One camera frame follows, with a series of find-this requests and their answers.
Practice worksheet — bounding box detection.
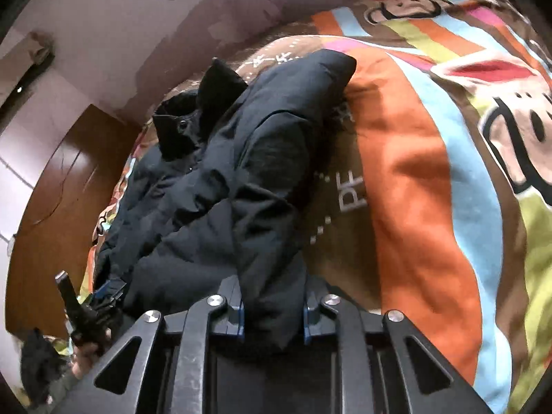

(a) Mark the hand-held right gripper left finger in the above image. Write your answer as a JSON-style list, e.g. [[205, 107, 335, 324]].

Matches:
[[56, 275, 247, 414]]

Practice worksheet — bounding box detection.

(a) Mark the dark cloth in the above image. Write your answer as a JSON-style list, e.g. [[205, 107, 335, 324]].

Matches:
[[19, 327, 70, 408]]

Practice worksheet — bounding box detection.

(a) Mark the printed cartoon blanket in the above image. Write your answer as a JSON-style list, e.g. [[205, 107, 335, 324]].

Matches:
[[86, 0, 552, 414]]

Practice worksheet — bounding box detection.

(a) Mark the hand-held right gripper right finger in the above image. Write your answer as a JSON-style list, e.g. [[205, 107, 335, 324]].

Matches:
[[303, 275, 495, 414]]

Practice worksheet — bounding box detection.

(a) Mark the dark wall fixture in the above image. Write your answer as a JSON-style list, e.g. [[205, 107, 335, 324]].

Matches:
[[15, 30, 57, 98]]

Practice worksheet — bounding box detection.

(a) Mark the dark navy puffer jacket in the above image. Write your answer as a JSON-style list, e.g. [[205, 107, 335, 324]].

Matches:
[[92, 49, 358, 351]]

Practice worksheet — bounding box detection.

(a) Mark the brown wooden door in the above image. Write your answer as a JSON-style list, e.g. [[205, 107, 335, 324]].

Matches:
[[4, 102, 145, 342]]

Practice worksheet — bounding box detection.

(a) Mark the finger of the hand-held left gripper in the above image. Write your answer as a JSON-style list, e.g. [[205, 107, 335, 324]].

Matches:
[[91, 279, 128, 313]]

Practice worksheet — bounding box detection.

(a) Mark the person's left hand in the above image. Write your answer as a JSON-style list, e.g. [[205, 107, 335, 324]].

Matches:
[[70, 340, 109, 381]]

